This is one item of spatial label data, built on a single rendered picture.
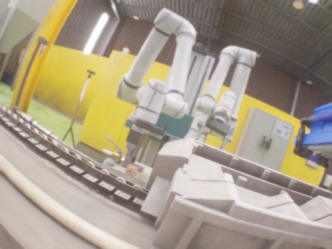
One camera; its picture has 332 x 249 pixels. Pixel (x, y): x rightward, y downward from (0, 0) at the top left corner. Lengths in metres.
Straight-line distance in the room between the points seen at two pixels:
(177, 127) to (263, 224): 1.28
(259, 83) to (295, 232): 12.98
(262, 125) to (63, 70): 6.92
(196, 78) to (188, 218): 1.46
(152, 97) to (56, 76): 7.24
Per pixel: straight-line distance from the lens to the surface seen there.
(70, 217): 0.39
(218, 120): 0.95
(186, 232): 0.33
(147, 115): 0.66
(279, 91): 13.79
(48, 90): 7.92
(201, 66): 1.72
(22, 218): 0.41
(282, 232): 0.38
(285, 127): 2.79
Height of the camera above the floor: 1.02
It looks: level
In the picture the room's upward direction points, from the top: 21 degrees clockwise
